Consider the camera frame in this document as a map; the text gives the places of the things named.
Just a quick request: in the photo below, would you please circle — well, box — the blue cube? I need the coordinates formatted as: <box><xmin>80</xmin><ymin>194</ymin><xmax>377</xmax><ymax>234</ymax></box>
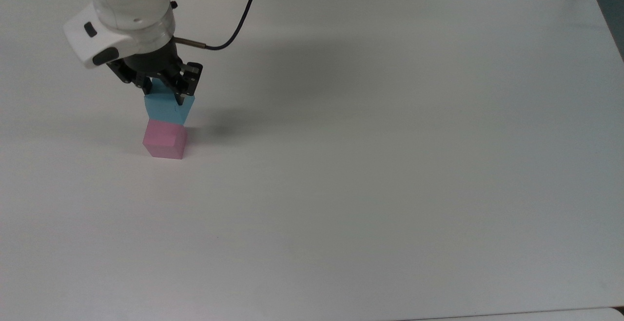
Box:
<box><xmin>143</xmin><ymin>79</ymin><xmax>196</xmax><ymax>127</ymax></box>

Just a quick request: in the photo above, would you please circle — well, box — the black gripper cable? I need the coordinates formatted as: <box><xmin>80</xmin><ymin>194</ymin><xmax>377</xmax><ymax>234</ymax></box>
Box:
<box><xmin>175</xmin><ymin>0</ymin><xmax>261</xmax><ymax>51</ymax></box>

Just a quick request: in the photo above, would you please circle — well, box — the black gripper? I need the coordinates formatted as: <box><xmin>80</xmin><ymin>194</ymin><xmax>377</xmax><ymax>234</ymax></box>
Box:
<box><xmin>106</xmin><ymin>38</ymin><xmax>203</xmax><ymax>106</ymax></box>

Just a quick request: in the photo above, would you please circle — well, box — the pink cube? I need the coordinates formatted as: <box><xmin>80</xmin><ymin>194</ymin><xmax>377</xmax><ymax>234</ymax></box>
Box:
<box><xmin>142</xmin><ymin>119</ymin><xmax>189</xmax><ymax>160</ymax></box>

